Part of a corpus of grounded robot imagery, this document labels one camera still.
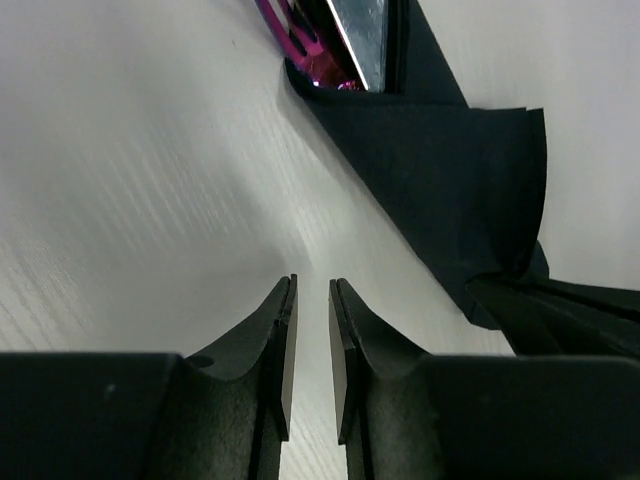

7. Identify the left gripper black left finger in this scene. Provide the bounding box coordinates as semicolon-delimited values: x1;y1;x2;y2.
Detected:
1;276;297;479

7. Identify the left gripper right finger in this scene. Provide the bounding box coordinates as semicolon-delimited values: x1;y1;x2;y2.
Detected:
329;279;639;479

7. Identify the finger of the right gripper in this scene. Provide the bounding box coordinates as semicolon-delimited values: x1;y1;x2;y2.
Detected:
467;278;639;358
499;276;639;325

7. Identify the black paper napkin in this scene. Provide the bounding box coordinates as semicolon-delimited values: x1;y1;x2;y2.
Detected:
285;1;549;330

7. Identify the iridescent fork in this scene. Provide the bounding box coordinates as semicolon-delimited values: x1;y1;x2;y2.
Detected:
255;0;365;91

